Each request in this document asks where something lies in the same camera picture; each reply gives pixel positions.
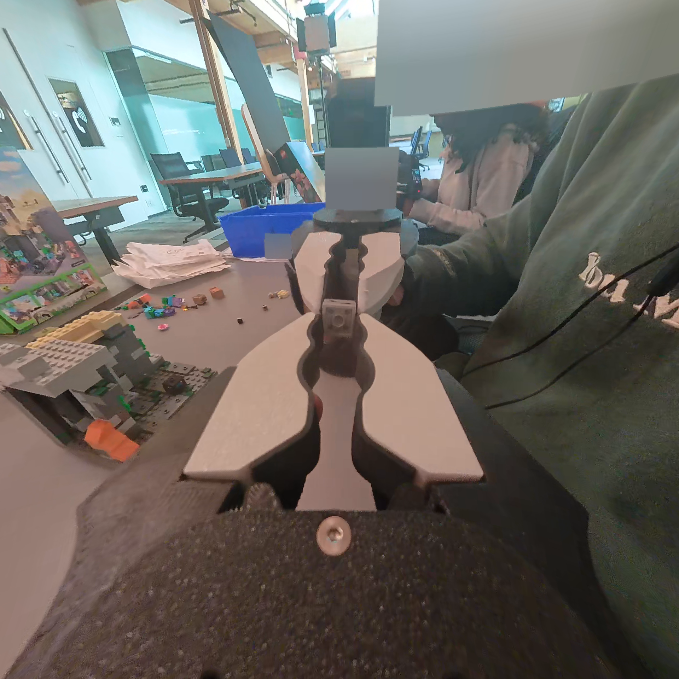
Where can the wood-edged side table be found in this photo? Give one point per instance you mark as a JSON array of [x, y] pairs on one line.
[[95, 201]]

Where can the person's green sweatshirt torso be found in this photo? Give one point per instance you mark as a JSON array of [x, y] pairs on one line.
[[583, 371]]

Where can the green toy set box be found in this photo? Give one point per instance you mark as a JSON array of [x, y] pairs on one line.
[[32, 238]]

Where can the pale square toy tile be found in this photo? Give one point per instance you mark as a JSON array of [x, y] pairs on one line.
[[338, 318]]

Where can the blue plastic bin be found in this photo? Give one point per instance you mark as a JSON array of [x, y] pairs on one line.
[[254, 233]]

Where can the black light on stand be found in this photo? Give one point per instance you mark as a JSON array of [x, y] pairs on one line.
[[316, 29]]

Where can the black square panel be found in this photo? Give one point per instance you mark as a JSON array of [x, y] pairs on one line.
[[249, 79]]

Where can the blue flower picture box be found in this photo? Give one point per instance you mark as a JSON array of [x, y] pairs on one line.
[[299, 175]]

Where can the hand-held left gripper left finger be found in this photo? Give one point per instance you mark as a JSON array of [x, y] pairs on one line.
[[249, 424]]

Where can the white paper bag pile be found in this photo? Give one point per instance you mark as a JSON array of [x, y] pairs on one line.
[[169, 262]]

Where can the person's right forearm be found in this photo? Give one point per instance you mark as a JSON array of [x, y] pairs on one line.
[[467, 260]]

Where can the grey desk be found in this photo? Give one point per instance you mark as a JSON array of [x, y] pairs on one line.
[[228, 329]]

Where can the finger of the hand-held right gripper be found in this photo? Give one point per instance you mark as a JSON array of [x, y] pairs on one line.
[[310, 265], [384, 265]]

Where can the heap of colourful toy pieces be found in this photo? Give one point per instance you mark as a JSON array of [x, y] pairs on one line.
[[159, 310]]

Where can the toy brick building model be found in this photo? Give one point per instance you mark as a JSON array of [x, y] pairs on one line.
[[63, 360]]

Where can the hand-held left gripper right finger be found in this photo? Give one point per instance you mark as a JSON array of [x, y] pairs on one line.
[[419, 424]]

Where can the black meeting chair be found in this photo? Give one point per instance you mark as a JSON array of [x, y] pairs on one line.
[[180, 180]]

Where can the wood-edged meeting table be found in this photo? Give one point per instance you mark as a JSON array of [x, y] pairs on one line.
[[223, 172]]

